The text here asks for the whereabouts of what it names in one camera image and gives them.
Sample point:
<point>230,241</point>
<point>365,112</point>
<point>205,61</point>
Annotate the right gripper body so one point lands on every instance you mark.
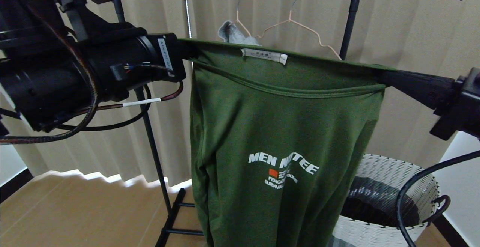
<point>468,100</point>

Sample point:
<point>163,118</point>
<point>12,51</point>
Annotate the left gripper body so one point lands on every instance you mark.
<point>123,63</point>

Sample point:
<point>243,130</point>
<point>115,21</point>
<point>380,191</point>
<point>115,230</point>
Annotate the pale grey shorts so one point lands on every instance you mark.
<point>234,35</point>

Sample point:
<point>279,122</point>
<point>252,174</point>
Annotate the pink clothes hanger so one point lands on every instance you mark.
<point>237,14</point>
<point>289,16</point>

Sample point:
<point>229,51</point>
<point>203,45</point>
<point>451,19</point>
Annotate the green garment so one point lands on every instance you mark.
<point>281,127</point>

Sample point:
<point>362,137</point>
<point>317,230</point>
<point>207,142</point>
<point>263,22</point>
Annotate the white laundry basket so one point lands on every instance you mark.
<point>390,172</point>

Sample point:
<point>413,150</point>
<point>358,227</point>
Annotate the beige curtain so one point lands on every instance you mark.
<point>412,51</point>

